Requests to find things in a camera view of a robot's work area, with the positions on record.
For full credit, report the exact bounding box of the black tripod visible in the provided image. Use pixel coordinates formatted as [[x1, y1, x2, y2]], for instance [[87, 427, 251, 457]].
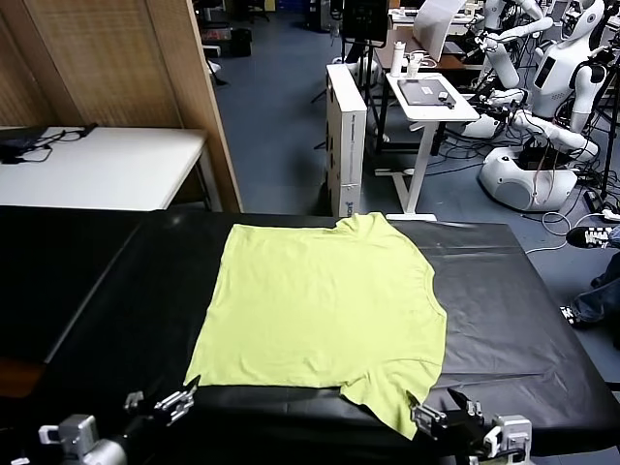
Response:
[[598, 47, 620, 200]]

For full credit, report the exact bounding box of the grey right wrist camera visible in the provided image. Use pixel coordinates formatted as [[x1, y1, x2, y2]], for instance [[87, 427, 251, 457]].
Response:
[[483, 414, 533, 459]]

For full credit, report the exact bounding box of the white curved sheet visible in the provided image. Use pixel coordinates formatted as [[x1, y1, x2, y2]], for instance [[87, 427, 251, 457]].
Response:
[[414, 0, 465, 63]]

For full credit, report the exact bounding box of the grey laptop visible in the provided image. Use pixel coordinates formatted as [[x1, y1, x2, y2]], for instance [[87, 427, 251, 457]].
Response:
[[396, 77, 459, 109]]

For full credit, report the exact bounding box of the white humanoid robot with base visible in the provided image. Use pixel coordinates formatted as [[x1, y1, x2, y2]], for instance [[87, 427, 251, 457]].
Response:
[[478, 0, 609, 213]]

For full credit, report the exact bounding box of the white rectangular table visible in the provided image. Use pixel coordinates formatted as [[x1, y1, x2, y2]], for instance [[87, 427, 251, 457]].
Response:
[[0, 126, 224, 213]]

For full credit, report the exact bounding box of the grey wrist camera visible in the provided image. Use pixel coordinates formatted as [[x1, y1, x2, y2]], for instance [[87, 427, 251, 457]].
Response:
[[38, 414, 101, 456], [483, 414, 533, 459]]

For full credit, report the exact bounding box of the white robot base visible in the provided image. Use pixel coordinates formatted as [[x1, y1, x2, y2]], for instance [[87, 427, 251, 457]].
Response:
[[459, 111, 505, 140]]

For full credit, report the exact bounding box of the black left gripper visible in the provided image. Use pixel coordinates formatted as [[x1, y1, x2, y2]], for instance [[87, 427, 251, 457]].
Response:
[[118, 375, 201, 450]]

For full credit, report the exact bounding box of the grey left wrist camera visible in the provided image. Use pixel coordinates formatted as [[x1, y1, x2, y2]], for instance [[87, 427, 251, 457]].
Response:
[[38, 414, 101, 456]]

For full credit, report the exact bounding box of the tall white cardboard box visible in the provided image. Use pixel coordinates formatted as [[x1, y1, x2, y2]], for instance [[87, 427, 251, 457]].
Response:
[[325, 62, 368, 219]]

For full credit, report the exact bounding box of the white standing desk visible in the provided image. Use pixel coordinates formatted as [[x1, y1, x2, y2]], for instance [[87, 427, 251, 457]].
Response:
[[375, 71, 481, 223]]

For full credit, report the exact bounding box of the black white sneaker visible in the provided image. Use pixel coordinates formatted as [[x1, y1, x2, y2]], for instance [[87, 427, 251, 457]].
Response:
[[559, 304, 585, 330], [566, 225, 620, 251]]

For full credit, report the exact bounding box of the yellow-green t-shirt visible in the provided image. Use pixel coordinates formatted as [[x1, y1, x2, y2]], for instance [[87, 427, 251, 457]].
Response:
[[182, 211, 448, 441]]

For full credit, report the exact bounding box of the brown wooden desk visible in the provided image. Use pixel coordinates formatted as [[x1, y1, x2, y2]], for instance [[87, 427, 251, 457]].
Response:
[[375, 41, 488, 74]]

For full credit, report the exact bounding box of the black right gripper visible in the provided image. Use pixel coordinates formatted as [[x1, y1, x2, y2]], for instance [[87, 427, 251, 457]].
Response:
[[409, 387, 490, 459]]

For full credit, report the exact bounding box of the black bin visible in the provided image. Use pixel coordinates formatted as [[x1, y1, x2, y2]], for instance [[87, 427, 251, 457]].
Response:
[[230, 27, 253, 57]]

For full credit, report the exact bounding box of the black pouch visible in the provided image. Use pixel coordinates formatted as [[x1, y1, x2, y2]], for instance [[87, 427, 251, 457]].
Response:
[[0, 137, 40, 152]]

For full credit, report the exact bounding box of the white bottle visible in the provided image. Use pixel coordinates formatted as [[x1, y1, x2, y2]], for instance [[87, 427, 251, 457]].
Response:
[[390, 41, 407, 78]]

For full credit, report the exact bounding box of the black panel on tripod stand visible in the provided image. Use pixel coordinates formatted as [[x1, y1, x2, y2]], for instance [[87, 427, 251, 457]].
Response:
[[309, 0, 392, 156]]

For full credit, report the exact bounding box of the white cup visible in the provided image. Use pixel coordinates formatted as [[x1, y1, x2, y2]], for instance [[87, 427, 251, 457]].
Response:
[[405, 51, 430, 78]]

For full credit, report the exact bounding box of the blue jeans leg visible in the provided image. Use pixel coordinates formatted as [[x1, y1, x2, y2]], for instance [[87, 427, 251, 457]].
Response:
[[571, 251, 620, 328]]

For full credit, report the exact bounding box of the small white robot base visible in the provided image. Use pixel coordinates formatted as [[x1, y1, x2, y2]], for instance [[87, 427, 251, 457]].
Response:
[[356, 56, 383, 91]]

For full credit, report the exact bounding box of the black cable bundle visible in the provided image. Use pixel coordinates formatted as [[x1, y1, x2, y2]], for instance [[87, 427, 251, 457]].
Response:
[[0, 126, 86, 167]]

